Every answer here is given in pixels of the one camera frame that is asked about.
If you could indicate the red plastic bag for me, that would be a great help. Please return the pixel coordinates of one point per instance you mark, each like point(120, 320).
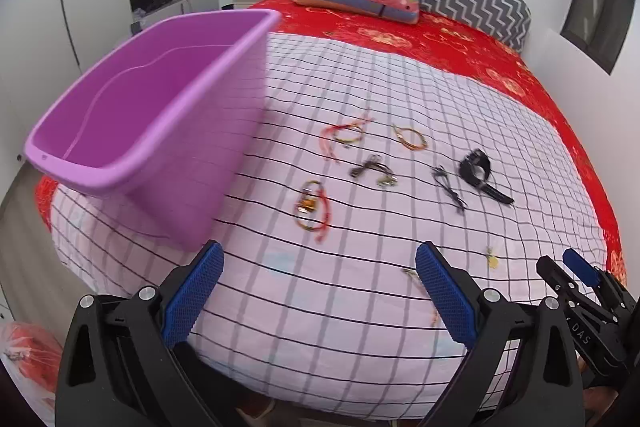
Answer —
point(27, 357)

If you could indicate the small gold pendant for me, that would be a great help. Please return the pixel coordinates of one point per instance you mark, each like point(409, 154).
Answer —
point(492, 259)

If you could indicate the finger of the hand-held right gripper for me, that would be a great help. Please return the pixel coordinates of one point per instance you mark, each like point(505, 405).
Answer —
point(557, 279)
point(581, 268)

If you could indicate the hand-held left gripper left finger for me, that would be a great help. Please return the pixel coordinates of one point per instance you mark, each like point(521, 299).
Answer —
point(195, 292)

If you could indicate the black wrist watch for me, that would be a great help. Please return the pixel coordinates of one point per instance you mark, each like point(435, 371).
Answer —
point(475, 167)

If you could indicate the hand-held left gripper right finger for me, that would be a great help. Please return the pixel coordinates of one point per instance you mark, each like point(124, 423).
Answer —
point(445, 297)

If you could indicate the red patterned bed sheet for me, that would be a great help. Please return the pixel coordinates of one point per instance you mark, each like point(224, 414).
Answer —
point(450, 42)

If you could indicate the purple plastic bin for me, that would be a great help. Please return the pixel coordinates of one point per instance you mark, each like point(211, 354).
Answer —
point(150, 117)

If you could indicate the dark window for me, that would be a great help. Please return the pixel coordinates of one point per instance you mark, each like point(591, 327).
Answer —
point(595, 2)

